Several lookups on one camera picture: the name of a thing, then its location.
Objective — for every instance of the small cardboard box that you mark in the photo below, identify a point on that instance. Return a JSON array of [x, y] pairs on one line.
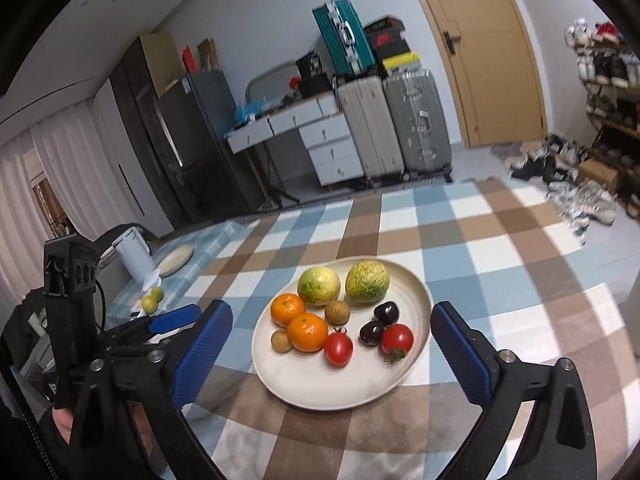
[[597, 175]]

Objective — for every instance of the blue plastic bag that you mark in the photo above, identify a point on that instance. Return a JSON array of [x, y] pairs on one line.
[[252, 112]]

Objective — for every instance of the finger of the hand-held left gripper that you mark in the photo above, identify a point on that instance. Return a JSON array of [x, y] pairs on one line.
[[170, 317]]

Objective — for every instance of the wooden door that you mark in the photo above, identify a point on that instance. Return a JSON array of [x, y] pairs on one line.
[[490, 60]]

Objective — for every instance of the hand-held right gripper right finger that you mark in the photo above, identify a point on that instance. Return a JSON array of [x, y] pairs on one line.
[[462, 355]]

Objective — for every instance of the small cream plate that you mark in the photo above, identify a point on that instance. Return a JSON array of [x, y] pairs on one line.
[[175, 259]]

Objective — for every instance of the grey refrigerator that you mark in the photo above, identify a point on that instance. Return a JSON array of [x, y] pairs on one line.
[[210, 150]]

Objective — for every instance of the brown longan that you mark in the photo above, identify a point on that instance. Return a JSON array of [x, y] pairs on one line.
[[336, 312], [281, 341]]

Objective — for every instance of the black bag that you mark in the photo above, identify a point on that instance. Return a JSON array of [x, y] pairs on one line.
[[312, 77]]

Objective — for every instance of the beige suitcase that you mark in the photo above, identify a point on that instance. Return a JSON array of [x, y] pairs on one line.
[[367, 130]]

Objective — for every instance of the window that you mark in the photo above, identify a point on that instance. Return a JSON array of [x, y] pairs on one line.
[[47, 205]]

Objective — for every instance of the white desk with drawers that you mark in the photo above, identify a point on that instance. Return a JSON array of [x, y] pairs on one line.
[[325, 140]]

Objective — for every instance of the person's left forearm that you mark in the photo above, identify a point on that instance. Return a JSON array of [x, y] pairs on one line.
[[50, 452]]

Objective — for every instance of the wooden shoe rack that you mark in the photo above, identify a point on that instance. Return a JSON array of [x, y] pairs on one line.
[[610, 85]]

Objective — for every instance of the silver suitcase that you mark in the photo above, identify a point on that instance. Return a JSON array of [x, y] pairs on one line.
[[417, 125]]

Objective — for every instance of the red paper bag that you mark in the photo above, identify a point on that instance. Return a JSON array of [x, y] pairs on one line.
[[189, 60]]

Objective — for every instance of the person's left hand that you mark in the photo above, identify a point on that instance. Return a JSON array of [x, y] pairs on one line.
[[62, 422]]

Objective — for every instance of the white curtains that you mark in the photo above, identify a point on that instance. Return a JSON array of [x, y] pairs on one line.
[[75, 160]]

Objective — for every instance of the yellow black box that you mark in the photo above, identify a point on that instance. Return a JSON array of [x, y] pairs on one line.
[[400, 61]]

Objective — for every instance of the large cream plate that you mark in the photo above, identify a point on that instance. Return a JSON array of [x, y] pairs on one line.
[[320, 385]]

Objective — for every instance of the small orange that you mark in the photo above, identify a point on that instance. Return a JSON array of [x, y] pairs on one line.
[[288, 309]]

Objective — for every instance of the teal suitcase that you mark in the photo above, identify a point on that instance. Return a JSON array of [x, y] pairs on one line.
[[342, 35]]

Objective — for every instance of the grey metal chair frame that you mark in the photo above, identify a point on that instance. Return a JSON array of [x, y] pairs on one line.
[[265, 72]]

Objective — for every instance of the yellow green citrus fruit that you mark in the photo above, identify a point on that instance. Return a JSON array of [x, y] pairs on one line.
[[319, 286]]

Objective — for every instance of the white lidded canister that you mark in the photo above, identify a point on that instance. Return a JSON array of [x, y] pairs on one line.
[[132, 260]]

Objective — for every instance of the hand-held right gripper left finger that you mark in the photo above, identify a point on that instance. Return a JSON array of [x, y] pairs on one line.
[[200, 355]]

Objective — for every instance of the red tomato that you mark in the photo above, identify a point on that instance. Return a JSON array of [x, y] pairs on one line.
[[397, 338], [338, 350]]

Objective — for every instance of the small green fruit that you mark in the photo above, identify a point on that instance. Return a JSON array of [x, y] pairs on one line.
[[159, 294], [149, 303]]

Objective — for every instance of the flat cardboard piece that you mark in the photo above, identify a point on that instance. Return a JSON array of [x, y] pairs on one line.
[[207, 55]]

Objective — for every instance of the dark purple plum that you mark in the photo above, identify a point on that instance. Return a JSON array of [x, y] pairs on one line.
[[372, 333], [386, 312]]

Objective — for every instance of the large orange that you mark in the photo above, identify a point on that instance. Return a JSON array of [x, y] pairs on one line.
[[307, 332]]

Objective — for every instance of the large cardboard box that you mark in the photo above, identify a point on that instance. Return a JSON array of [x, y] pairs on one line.
[[162, 62]]

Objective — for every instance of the dark tall cabinet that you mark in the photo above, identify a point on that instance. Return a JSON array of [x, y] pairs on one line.
[[135, 125]]

